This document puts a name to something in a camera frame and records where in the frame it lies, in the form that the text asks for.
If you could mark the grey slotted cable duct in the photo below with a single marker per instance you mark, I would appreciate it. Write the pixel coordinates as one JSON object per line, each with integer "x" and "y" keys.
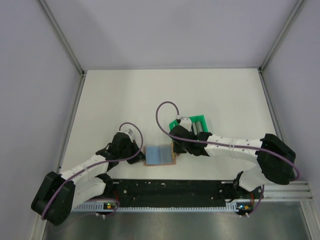
{"x": 103, "y": 207}

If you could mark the gold credit card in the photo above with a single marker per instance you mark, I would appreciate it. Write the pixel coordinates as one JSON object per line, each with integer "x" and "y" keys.
{"x": 173, "y": 154}

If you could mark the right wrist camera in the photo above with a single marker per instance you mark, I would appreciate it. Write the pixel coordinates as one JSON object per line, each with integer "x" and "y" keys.
{"x": 185, "y": 122}

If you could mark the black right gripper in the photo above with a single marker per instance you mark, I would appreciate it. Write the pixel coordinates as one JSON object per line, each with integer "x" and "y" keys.
{"x": 177, "y": 149}

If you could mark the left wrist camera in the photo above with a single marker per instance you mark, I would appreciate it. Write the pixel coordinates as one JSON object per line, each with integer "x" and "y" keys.
{"x": 129, "y": 132}

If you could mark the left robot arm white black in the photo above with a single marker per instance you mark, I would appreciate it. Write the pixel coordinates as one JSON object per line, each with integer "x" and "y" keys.
{"x": 60, "y": 193}

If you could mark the stack of light cards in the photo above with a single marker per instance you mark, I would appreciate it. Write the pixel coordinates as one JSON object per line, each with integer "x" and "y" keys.
{"x": 197, "y": 127}

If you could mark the green plastic card bin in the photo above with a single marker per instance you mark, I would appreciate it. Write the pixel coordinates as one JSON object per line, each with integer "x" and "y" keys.
{"x": 196, "y": 118}

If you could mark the aluminium frame rail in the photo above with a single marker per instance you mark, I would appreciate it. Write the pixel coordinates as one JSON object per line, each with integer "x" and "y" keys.
{"x": 297, "y": 191}

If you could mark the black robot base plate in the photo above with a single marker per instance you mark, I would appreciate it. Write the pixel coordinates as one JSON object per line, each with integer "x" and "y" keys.
{"x": 177, "y": 193}

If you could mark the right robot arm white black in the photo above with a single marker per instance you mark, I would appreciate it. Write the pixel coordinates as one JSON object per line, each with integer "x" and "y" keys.
{"x": 273, "y": 160}

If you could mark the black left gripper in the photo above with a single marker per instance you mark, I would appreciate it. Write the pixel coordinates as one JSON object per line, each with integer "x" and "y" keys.
{"x": 139, "y": 157}

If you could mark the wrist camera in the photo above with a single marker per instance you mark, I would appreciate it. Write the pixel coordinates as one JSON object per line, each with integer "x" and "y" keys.
{"x": 129, "y": 132}
{"x": 185, "y": 122}

